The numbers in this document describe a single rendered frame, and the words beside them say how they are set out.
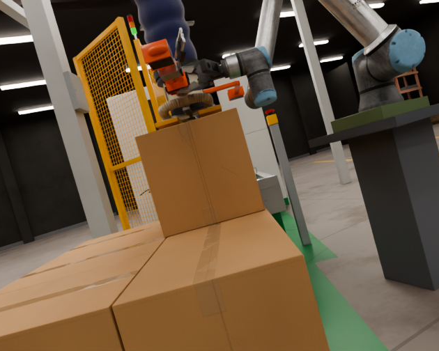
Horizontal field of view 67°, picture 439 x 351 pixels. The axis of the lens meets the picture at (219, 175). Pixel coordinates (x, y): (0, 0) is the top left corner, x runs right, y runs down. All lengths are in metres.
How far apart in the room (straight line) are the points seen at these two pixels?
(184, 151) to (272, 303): 0.72
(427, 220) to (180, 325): 1.21
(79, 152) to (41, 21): 1.04
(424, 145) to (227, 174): 0.88
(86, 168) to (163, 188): 1.58
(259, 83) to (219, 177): 0.39
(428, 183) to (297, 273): 1.08
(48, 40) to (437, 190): 2.77
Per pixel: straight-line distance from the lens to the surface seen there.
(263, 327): 0.72
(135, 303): 0.72
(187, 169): 1.25
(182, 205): 1.26
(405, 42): 1.51
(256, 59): 1.33
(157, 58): 0.98
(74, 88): 2.87
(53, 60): 3.00
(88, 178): 2.79
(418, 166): 1.63
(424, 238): 1.64
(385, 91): 1.65
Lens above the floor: 0.76
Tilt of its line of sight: 2 degrees down
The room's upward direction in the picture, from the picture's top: 16 degrees counter-clockwise
